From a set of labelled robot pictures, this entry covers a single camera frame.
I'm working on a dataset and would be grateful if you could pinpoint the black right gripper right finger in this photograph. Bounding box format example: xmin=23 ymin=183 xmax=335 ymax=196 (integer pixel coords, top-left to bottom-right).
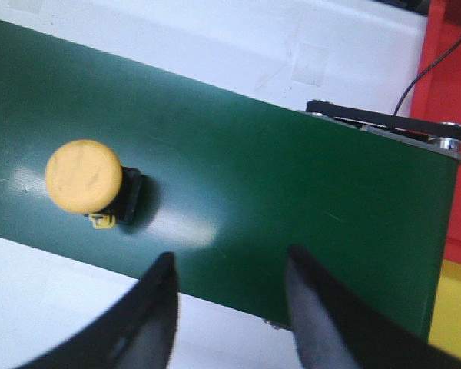
xmin=285 ymin=244 xmax=461 ymax=368

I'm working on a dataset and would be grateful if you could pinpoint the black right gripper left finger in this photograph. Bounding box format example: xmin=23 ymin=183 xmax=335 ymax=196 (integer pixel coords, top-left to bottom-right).
xmin=22 ymin=252 xmax=179 ymax=368

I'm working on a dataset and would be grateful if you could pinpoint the yellow mushroom push button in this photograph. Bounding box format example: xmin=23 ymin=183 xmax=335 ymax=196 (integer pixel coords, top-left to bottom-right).
xmin=45 ymin=139 xmax=143 ymax=229

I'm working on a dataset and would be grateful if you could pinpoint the green conveyor belt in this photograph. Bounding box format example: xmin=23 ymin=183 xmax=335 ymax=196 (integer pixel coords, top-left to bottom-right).
xmin=0 ymin=21 xmax=459 ymax=338

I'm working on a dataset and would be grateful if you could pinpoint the black drive belt with pulleys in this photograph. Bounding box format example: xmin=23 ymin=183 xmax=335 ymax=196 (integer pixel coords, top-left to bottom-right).
xmin=306 ymin=100 xmax=461 ymax=153

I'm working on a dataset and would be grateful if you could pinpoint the red plastic bin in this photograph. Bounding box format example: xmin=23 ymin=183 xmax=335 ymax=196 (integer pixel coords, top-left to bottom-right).
xmin=410 ymin=1 xmax=461 ymax=264

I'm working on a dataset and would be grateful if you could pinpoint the thin dark wire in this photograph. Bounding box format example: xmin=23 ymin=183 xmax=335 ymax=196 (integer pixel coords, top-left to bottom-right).
xmin=392 ymin=28 xmax=461 ymax=117

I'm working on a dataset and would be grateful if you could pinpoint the yellow plastic bin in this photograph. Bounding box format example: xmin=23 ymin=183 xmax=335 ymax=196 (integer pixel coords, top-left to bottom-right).
xmin=429 ymin=260 xmax=461 ymax=356

